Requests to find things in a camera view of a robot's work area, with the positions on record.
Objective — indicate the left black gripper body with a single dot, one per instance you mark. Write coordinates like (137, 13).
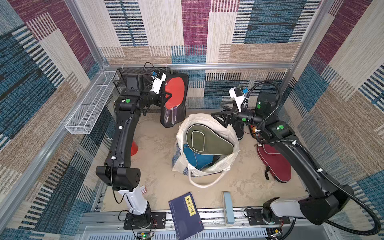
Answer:
(151, 98)

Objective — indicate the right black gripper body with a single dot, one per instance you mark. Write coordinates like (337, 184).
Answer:
(228, 117)

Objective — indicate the red ping pong paddle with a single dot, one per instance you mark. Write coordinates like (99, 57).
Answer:
(173, 103)

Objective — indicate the olive green paddle cover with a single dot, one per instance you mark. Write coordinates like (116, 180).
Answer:
(202, 140)

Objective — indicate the white canvas tote bag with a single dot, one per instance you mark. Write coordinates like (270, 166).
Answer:
(207, 177)

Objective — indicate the blue paddle cover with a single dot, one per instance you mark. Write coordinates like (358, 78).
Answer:
(199, 161)

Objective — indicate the maroon paddle cover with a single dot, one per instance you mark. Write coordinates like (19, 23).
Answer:
(276, 164)

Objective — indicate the black paddle cover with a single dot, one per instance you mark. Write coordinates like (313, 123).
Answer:
(239, 129)

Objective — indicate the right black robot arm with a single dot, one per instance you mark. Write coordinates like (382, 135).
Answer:
(326, 196)

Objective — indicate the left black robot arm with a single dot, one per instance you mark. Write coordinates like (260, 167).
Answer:
(117, 172)

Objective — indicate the red pencil cup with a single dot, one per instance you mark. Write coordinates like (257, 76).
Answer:
(134, 148)

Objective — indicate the small red white card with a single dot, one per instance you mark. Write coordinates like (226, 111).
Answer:
(143, 189)

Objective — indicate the light blue eraser block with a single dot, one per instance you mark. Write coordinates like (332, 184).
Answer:
(228, 208)

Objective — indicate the dark blue book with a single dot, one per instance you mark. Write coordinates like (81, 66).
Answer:
(185, 215)

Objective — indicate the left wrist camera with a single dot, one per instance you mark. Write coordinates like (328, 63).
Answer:
(158, 79)

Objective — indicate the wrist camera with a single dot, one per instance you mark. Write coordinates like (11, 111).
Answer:
(239, 94)
(158, 79)

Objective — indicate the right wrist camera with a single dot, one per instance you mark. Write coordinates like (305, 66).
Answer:
(239, 94)

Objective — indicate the black wire mesh shelf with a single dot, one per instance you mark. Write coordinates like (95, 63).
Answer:
(133, 86)

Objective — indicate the white wire mesh basket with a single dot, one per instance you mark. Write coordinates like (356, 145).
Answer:
(87, 113)

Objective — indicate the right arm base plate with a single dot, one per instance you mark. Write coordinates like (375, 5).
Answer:
(261, 217)

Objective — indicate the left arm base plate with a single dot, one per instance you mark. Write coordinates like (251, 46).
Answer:
(155, 220)

